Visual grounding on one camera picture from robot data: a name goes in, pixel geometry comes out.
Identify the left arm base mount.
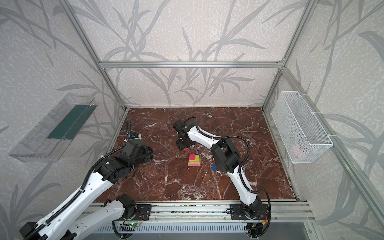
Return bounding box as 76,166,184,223
130,204,152,221

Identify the pink item in basket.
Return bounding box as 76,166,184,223
291,144,305,159

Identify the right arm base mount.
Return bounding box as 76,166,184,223
225,204,270,221

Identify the clear plastic wall tray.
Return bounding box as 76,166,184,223
9,94,97,163

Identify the lime green block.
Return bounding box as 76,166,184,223
191,156,200,163

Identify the white wire basket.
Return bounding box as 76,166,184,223
271,91,333,164

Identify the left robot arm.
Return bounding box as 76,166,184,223
20,138,154,240

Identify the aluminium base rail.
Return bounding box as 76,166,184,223
62,200,316,224

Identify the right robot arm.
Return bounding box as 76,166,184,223
173,120,262,219

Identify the aluminium frame crossbar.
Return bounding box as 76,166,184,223
99,61,283,69

